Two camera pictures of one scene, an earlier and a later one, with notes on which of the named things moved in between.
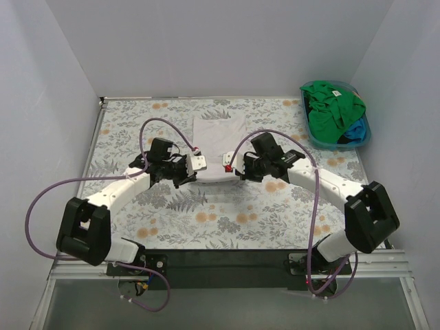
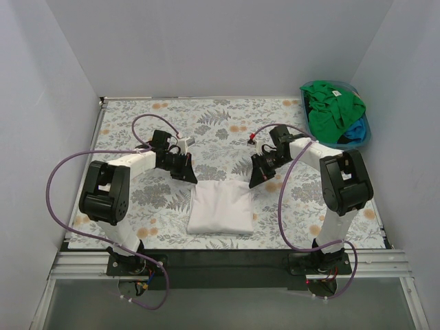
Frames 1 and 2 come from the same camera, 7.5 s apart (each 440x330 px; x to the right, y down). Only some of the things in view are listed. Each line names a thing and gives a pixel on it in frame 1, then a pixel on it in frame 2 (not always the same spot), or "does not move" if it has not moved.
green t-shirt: [331, 108] does not move
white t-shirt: [215, 138] -> [220, 207]
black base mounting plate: [228, 269] does not move
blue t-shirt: [357, 130] does not move
